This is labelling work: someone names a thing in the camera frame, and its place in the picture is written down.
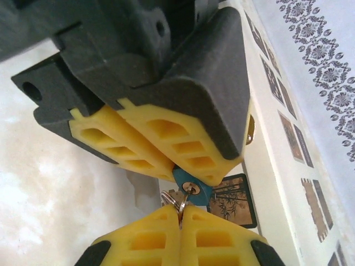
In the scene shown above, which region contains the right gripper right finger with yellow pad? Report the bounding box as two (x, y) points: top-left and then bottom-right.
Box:
(180, 205), (286, 266)

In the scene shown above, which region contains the brass box latch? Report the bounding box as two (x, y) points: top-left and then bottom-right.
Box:
(245, 112), (257, 145)

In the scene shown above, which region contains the silver key ring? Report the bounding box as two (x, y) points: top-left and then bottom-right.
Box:
(160, 190), (188, 221)

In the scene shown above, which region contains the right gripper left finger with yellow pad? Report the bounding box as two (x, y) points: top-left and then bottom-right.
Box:
(73, 205), (181, 266)

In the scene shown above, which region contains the beige box with picture tiles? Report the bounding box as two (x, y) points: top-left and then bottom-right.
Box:
(206, 7), (355, 266)

